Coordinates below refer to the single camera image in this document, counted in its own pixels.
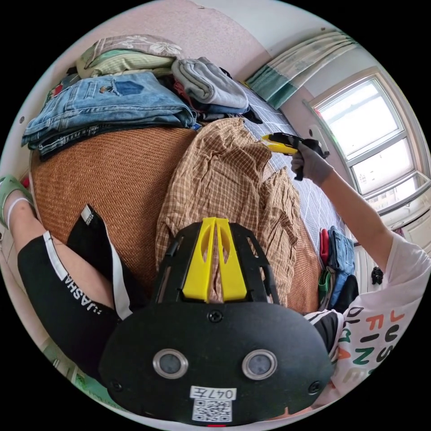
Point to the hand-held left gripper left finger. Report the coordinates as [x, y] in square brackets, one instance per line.
[197, 269]

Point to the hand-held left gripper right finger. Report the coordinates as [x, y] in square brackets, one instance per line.
[232, 272]

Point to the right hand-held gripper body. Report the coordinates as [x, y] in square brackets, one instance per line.
[311, 146]

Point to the brown plaid shorts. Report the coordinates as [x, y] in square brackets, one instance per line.
[219, 175]

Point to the person's right forearm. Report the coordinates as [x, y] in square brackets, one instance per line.
[357, 208]

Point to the person's right hand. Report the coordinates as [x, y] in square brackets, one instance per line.
[311, 168]

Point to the window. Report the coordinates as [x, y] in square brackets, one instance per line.
[370, 134]

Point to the pale green curtain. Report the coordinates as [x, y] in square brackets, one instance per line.
[303, 64]

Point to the pile of clothes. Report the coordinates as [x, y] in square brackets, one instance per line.
[111, 104]
[340, 266]

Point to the bed with woven mat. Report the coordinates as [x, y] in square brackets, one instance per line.
[101, 188]

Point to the person's body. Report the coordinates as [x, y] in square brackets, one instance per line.
[377, 330]

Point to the grey floral pillow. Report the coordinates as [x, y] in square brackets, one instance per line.
[134, 45]

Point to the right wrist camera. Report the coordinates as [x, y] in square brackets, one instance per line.
[315, 133]

